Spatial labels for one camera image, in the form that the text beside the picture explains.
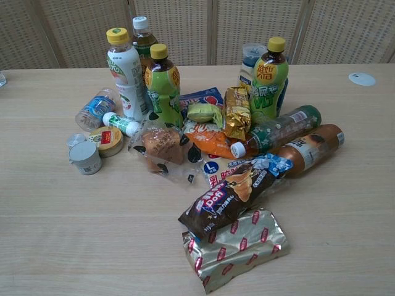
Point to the green tea bottle white cap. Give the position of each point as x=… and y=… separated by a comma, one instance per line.
x=142, y=43

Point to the orange snack packet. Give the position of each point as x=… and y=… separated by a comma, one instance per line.
x=210, y=140

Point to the blue bottle behind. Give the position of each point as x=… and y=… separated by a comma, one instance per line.
x=247, y=66

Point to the white glove packet blue label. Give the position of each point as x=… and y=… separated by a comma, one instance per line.
x=213, y=171

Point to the brown coffee drink bottle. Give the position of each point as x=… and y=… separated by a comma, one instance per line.
x=311, y=151

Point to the clear glass at table edge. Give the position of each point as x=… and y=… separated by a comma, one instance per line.
x=2, y=78

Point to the gold foil snack packet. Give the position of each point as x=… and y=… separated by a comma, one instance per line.
x=236, y=112

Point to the white round lid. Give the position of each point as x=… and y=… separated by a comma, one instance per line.
x=362, y=79

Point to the round yellow tin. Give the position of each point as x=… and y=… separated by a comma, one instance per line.
x=106, y=141

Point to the small white green tube bottle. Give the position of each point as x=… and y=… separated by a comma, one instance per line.
x=120, y=123

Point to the blue red white packet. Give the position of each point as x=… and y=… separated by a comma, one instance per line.
x=203, y=98

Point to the dark brown chip bag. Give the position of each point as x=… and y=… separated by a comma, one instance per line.
x=228, y=194

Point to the perforated folding screen panels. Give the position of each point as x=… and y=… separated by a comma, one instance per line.
x=197, y=27

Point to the clear plastic jar blue label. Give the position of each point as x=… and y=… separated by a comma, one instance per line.
x=95, y=108

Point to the grey foil snack packet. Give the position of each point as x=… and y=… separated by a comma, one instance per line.
x=243, y=243

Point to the dark green star-print bottle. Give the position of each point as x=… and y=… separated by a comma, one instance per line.
x=277, y=129

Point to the white yogurt bottle yellow cap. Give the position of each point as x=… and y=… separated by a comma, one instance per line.
x=126, y=83

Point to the green lemon tea bottle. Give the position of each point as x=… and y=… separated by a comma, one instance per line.
x=163, y=89
x=267, y=89

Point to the green wrapped small snack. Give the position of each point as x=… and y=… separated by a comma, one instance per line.
x=202, y=113

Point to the clear bag with bread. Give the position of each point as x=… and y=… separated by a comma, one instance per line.
x=163, y=146

